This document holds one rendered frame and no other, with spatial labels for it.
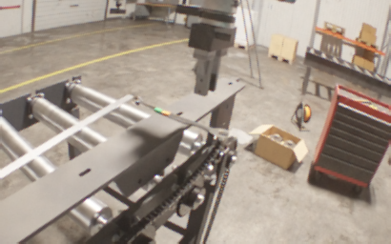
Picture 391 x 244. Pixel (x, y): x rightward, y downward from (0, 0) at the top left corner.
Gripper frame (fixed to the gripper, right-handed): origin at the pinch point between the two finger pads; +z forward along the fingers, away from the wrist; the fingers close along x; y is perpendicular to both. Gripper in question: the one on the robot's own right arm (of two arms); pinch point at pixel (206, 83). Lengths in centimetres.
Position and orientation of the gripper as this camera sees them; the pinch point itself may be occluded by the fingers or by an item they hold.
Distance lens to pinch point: 60.8
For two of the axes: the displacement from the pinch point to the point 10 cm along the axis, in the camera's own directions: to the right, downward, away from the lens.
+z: -1.5, 9.0, 4.1
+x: 4.6, -3.1, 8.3
